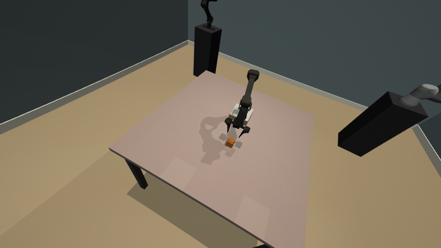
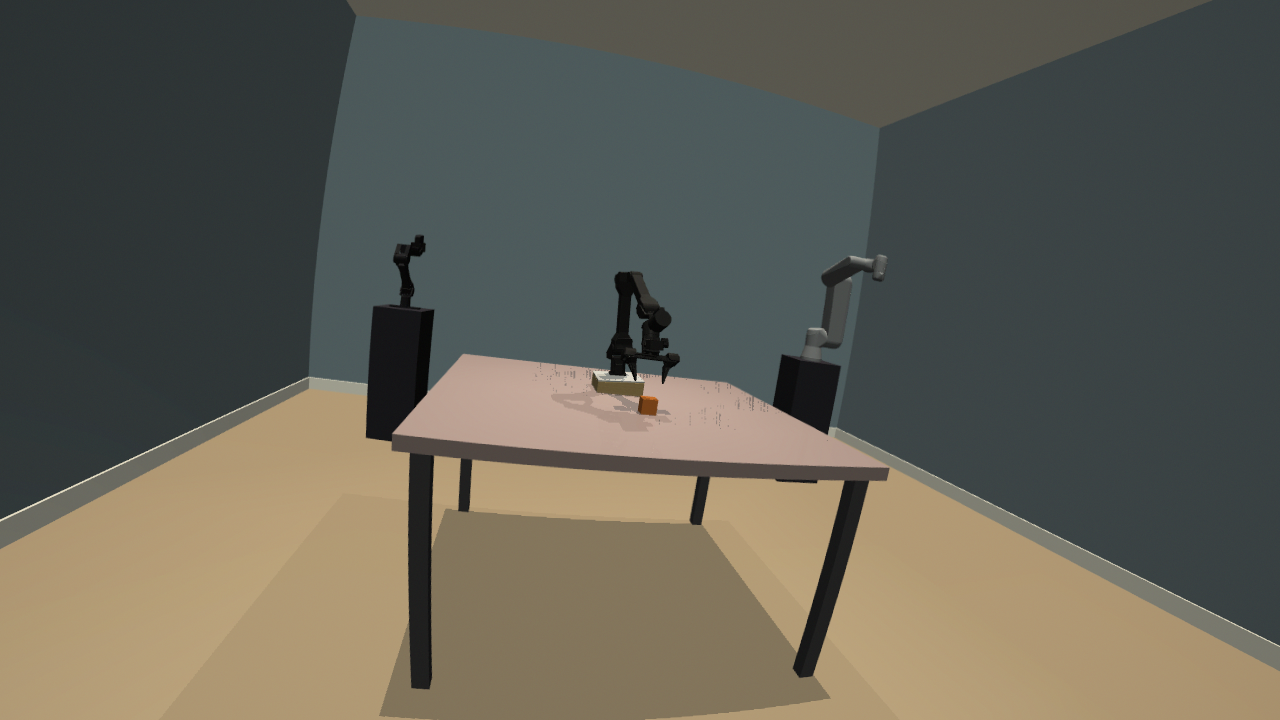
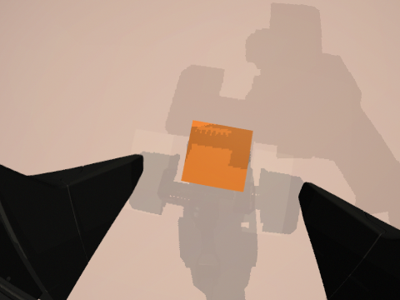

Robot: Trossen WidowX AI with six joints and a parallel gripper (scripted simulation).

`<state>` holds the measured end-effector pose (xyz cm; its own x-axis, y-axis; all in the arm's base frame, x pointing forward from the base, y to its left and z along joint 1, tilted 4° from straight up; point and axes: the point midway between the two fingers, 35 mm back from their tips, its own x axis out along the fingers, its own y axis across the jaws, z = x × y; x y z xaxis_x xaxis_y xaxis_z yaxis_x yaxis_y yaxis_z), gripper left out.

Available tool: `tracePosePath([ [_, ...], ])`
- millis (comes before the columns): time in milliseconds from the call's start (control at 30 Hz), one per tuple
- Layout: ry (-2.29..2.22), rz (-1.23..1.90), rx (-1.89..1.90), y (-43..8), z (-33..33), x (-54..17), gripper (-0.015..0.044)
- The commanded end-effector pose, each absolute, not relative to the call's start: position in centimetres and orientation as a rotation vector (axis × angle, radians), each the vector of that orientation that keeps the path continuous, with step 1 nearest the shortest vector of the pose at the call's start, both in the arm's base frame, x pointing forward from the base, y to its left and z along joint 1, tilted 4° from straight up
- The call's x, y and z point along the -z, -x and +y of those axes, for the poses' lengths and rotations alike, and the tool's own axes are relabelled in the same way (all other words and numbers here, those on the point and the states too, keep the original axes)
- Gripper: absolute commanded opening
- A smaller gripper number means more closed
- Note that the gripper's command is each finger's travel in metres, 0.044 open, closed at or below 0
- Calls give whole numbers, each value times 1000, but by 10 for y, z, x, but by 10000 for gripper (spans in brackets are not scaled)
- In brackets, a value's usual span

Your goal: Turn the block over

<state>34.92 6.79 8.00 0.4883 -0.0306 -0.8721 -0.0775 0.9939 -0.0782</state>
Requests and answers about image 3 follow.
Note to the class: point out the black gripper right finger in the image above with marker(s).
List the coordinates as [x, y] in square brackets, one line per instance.
[357, 254]

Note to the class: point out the orange block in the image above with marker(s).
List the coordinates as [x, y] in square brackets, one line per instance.
[217, 156]

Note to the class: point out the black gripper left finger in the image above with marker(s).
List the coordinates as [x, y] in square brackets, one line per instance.
[56, 220]

